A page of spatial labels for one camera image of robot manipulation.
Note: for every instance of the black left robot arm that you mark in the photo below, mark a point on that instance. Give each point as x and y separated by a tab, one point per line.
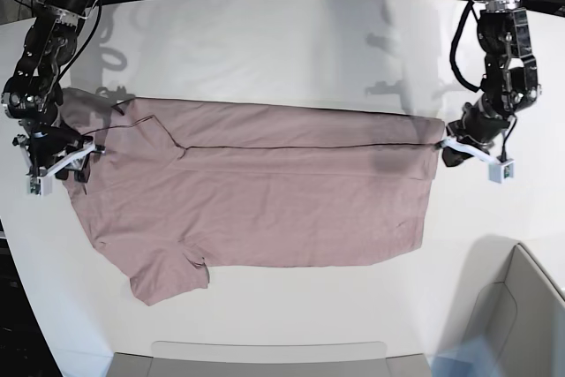
510	83

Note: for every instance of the dusty pink T-shirt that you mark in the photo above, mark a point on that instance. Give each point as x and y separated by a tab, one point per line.
184	186

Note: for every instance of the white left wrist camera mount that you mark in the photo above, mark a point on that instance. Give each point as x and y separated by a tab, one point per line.
499	169

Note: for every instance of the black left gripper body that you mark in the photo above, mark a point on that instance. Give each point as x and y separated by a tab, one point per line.
479	124

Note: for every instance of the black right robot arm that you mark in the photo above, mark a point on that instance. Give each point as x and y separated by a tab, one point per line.
33	95

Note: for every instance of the grey storage bin right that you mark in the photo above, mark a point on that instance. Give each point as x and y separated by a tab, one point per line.
517	326

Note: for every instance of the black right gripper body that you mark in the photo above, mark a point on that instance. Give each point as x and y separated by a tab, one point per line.
47	141

